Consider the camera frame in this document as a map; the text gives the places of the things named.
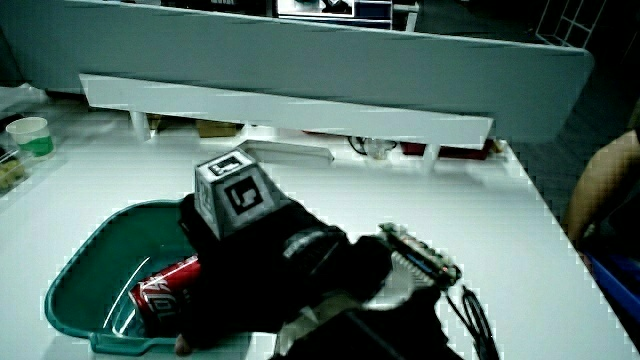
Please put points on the white desk shelf riser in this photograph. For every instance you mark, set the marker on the white desk shelf riser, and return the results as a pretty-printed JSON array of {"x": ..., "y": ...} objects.
[{"x": 280, "y": 107}]

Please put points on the grey desk partition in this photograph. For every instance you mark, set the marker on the grey desk partition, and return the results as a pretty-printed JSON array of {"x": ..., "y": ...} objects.
[{"x": 300, "y": 55}]

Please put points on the red flat box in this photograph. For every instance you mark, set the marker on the red flat box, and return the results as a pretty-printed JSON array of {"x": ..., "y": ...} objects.
[{"x": 457, "y": 151}]

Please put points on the clear plastic cup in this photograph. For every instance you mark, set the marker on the clear plastic cup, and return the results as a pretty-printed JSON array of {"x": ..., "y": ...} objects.
[{"x": 376, "y": 148}]

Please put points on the green plastic plate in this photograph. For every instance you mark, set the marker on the green plastic plate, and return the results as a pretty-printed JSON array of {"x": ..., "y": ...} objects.
[{"x": 100, "y": 260}]

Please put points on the white and green paper cup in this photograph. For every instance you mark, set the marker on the white and green paper cup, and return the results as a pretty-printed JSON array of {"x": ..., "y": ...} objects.
[{"x": 31, "y": 136}]

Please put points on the clear food container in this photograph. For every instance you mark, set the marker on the clear food container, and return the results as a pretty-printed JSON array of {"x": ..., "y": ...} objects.
[{"x": 11, "y": 172}]

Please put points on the white plastic bag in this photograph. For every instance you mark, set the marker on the white plastic bag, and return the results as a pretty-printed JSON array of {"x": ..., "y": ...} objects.
[{"x": 20, "y": 97}]

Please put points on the red cola can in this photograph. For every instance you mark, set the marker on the red cola can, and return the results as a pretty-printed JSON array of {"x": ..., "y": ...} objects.
[{"x": 160, "y": 295}]

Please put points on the person's right hand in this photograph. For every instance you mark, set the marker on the person's right hand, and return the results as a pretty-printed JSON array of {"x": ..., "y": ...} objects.
[{"x": 260, "y": 270}]

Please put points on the white flat box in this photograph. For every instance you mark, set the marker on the white flat box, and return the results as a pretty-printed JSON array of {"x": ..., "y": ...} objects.
[{"x": 290, "y": 154}]

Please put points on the brown cardboard box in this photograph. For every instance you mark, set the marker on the brown cardboard box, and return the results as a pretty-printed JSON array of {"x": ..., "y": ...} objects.
[{"x": 216, "y": 128}]

